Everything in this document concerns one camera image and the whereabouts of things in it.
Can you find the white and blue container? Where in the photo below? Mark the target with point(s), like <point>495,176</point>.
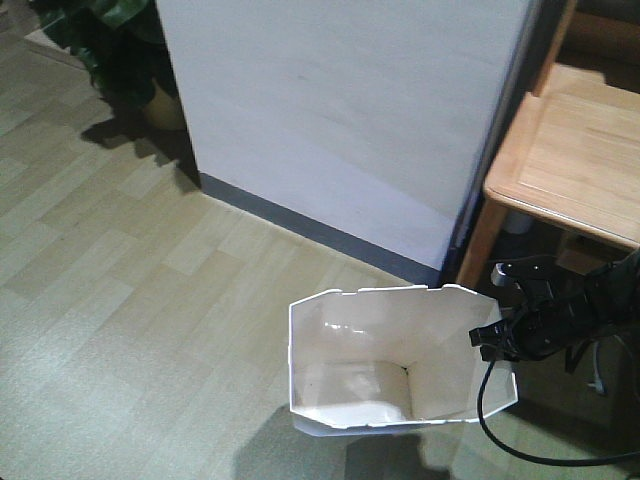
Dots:
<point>517,223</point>

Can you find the green potted plant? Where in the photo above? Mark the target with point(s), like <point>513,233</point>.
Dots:
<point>122,46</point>

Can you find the white plastic trash bin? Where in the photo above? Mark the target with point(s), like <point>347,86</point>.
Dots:
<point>390,360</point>

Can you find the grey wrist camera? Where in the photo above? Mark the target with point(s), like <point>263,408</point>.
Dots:
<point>538,268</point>

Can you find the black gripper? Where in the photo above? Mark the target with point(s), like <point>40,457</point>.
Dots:
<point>537,328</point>

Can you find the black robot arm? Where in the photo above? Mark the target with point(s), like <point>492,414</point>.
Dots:
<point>612,289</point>

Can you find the wooden desk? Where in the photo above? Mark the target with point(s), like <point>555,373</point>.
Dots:
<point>570,157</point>

